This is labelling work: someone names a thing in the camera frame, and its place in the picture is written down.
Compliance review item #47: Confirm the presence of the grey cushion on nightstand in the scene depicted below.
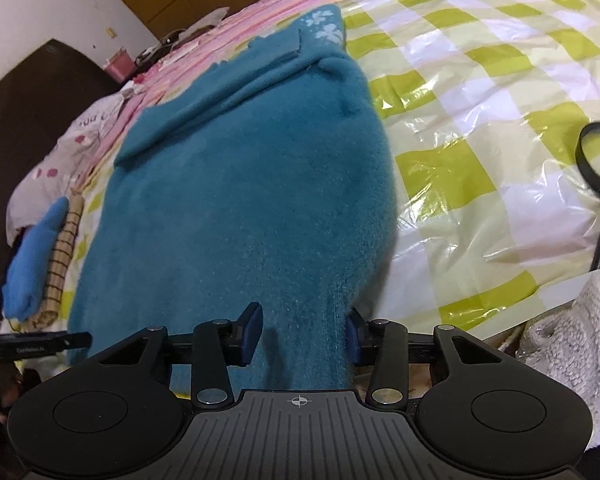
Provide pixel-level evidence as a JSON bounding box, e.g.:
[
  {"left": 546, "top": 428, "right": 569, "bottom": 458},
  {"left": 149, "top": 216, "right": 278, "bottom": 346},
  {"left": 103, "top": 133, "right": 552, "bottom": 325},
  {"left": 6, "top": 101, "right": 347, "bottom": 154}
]
[{"left": 180, "top": 6, "right": 230, "bottom": 36}]

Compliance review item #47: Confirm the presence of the beige brown checked folded cloth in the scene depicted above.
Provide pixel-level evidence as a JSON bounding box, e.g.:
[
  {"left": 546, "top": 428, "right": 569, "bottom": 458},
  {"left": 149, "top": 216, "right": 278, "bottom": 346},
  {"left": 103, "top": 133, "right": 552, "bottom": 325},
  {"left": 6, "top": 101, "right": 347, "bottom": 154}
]
[{"left": 23, "top": 194, "right": 84, "bottom": 332}]

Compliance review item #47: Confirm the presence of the pink striped bedspread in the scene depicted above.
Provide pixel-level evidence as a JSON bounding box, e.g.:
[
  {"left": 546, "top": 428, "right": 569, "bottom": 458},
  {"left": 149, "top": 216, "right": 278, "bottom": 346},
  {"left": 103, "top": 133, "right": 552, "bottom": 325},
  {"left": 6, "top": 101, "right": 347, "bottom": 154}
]
[{"left": 72, "top": 0, "right": 342, "bottom": 192}]

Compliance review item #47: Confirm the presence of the grey pillow with pink dots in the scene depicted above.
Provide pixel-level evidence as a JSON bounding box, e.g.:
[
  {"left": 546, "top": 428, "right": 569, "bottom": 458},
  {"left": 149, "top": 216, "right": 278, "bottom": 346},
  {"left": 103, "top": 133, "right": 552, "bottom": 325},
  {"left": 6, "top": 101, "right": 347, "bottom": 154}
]
[{"left": 5, "top": 89, "right": 137, "bottom": 246}]

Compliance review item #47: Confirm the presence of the teal fuzzy flower sweater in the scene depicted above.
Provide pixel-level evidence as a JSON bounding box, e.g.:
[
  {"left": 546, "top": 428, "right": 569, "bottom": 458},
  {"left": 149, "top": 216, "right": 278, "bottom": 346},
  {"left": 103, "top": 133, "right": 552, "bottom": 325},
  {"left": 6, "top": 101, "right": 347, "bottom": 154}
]
[{"left": 68, "top": 6, "right": 396, "bottom": 390}]

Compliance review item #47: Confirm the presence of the white paper box on bed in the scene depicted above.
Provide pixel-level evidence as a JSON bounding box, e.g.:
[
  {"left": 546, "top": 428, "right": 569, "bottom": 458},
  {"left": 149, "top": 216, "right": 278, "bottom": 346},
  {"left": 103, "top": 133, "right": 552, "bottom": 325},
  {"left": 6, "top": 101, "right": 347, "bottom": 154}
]
[{"left": 158, "top": 41, "right": 199, "bottom": 70}]

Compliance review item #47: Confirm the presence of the pink plastic basket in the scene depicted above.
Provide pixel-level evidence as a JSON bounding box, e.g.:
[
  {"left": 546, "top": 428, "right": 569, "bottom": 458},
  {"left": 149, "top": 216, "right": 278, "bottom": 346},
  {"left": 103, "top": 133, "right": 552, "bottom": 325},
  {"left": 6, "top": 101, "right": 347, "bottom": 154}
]
[{"left": 102, "top": 48, "right": 136, "bottom": 82}]

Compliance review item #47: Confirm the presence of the bright blue folded knitwear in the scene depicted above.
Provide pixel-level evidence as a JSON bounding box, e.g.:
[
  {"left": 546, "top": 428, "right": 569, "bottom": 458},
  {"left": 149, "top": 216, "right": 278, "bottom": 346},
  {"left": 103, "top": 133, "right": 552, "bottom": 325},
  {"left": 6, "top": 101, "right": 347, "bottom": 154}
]
[{"left": 2, "top": 196, "right": 69, "bottom": 322}]

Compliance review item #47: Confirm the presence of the green white checked plastic sheet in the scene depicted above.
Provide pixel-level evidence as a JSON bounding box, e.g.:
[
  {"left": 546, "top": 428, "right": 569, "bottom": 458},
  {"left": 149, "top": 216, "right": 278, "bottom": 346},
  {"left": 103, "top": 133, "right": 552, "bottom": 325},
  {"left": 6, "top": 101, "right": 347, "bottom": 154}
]
[{"left": 61, "top": 0, "right": 600, "bottom": 336}]

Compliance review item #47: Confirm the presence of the dark wooden headboard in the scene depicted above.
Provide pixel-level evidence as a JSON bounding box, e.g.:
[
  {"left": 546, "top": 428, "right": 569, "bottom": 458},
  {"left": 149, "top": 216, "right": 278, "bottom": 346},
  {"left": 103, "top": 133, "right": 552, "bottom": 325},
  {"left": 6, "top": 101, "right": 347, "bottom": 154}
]
[{"left": 0, "top": 39, "right": 119, "bottom": 316}]

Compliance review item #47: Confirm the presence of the white fluffy towel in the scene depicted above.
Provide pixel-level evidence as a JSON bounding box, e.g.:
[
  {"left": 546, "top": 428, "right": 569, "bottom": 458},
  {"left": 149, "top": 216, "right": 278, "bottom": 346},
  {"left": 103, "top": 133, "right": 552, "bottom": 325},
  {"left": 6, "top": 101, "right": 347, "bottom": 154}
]
[{"left": 516, "top": 275, "right": 600, "bottom": 448}]

